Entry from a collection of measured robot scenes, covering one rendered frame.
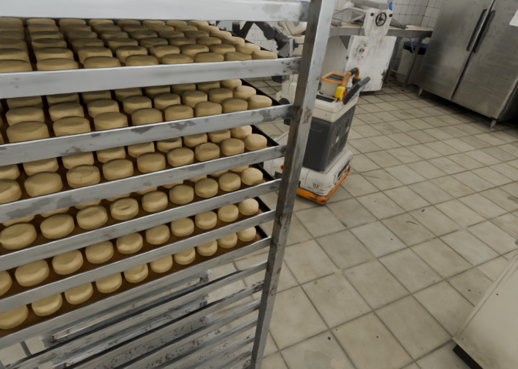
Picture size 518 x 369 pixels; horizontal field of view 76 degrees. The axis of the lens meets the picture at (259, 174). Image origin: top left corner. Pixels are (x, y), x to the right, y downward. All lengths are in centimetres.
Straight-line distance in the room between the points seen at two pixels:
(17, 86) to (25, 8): 9
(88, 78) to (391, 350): 182
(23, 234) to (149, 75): 34
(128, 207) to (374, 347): 155
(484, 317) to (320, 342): 75
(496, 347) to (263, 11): 173
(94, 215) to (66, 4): 35
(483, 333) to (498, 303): 19
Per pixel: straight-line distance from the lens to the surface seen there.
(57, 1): 48
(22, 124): 60
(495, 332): 191
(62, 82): 50
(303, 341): 186
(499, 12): 535
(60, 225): 67
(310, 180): 251
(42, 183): 62
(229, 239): 85
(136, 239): 74
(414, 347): 206
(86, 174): 62
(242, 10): 56
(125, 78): 51
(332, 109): 229
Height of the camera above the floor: 157
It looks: 33 degrees down
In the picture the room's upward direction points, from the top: 7 degrees clockwise
